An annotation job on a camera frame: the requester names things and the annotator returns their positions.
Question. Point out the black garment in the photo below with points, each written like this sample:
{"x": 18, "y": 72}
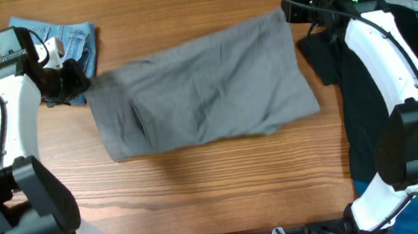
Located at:
{"x": 365, "y": 112}

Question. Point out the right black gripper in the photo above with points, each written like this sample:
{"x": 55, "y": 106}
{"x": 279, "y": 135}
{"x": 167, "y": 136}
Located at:
{"x": 293, "y": 14}

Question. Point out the light grey garment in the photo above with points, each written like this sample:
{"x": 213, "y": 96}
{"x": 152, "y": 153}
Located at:
{"x": 411, "y": 4}

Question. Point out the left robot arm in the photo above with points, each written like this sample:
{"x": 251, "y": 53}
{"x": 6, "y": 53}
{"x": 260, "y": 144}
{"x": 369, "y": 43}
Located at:
{"x": 32, "y": 199}

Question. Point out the folded blue denim jeans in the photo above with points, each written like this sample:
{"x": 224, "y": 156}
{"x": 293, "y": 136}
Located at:
{"x": 79, "y": 44}

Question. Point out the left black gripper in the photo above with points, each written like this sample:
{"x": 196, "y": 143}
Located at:
{"x": 80, "y": 83}

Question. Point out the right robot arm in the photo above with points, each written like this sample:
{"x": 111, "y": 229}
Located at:
{"x": 368, "y": 28}

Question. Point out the grey cotton shorts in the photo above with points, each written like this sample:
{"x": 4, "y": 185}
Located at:
{"x": 243, "y": 80}

